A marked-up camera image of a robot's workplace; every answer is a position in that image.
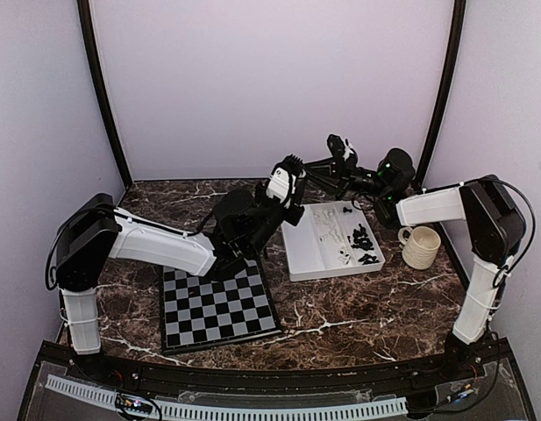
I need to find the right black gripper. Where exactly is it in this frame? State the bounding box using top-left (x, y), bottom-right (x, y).
top-left (304, 153), bottom-right (390, 201)

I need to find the white plastic compartment tray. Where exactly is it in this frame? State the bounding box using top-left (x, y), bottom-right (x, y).
top-left (281, 201), bottom-right (385, 282)

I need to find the black grey chessboard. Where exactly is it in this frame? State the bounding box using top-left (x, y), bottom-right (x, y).
top-left (160, 260), bottom-right (282, 355)

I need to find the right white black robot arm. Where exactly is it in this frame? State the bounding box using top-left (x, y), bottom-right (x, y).
top-left (305, 146), bottom-right (535, 345)

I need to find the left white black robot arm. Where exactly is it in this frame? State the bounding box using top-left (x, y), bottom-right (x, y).
top-left (45, 182), bottom-right (304, 382)

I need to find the pile of white chess pieces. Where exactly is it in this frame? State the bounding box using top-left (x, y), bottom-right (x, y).
top-left (312, 208), bottom-right (352, 268)

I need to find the pile of black chess pieces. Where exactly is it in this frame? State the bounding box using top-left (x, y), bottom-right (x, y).
top-left (347, 223), bottom-right (380, 265)

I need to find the cream ribbed mug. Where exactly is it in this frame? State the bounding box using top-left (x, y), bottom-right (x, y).
top-left (398, 226), bottom-right (441, 270)

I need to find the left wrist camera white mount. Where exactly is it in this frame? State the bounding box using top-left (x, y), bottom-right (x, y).
top-left (266, 154), bottom-right (307, 209)

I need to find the right black frame post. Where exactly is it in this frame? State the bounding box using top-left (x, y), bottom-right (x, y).
top-left (413, 0), bottom-right (466, 189)

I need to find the black frame post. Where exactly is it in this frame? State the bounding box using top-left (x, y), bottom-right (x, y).
top-left (413, 0), bottom-right (466, 189)
top-left (76, 0), bottom-right (133, 189)

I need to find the white slotted cable duct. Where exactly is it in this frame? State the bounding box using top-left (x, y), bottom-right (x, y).
top-left (45, 375), bottom-right (408, 420)

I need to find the black front rail base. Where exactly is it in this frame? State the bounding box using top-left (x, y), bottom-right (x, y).
top-left (18, 340), bottom-right (535, 420)

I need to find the left black frame post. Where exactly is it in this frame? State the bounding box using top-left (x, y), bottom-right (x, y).
top-left (76, 0), bottom-right (133, 189)

